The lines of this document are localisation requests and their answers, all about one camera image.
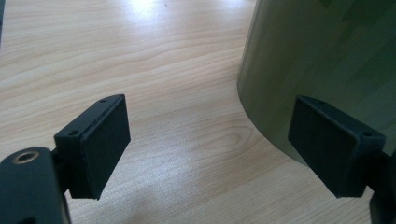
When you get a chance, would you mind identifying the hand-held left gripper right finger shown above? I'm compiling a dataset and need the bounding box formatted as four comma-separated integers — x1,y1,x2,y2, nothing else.
288,95,387,199

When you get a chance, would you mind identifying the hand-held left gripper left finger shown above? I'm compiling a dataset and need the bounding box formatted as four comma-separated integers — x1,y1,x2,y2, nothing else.
53,93,132,201

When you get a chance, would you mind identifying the green round trash bin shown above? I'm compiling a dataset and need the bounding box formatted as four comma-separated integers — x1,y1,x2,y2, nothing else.
236,0,396,166

